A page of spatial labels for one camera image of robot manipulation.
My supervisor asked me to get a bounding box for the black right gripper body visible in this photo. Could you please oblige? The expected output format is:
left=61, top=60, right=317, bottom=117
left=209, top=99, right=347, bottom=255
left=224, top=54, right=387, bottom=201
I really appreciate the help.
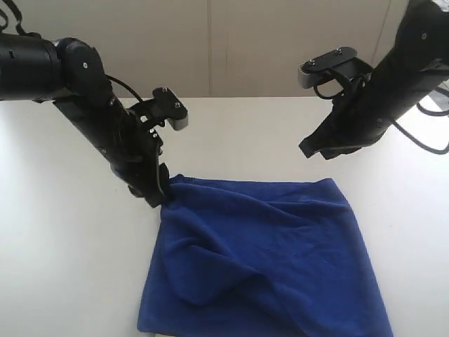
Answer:
left=317, top=63, right=389, bottom=148

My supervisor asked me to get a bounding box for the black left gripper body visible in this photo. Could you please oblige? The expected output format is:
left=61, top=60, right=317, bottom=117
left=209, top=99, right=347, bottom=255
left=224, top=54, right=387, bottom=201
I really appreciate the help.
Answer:
left=115, top=101, right=165, bottom=207

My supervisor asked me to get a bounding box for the blue microfiber towel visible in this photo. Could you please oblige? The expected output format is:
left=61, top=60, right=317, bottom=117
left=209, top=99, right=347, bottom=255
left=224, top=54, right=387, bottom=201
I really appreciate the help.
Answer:
left=137, top=175, right=393, bottom=336

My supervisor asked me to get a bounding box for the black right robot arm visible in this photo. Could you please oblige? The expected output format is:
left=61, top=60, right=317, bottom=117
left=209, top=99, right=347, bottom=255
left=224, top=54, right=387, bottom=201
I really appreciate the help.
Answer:
left=298, top=1, right=448, bottom=159

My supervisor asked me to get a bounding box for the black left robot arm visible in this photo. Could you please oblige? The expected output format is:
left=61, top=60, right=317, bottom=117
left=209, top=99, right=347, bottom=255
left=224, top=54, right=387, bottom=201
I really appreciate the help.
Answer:
left=1, top=34, right=169, bottom=208

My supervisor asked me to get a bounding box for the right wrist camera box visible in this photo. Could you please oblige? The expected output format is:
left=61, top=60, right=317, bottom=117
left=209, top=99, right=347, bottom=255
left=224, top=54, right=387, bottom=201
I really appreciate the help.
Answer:
left=297, top=46, right=357, bottom=89

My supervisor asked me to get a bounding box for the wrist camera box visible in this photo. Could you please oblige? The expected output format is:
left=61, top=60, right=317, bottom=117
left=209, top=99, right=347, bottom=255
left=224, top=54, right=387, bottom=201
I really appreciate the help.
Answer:
left=297, top=46, right=357, bottom=89
left=152, top=86, right=189, bottom=131

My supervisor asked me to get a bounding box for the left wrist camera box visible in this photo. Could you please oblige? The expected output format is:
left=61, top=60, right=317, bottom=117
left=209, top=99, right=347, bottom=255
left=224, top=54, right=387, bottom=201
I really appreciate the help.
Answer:
left=152, top=86, right=189, bottom=131

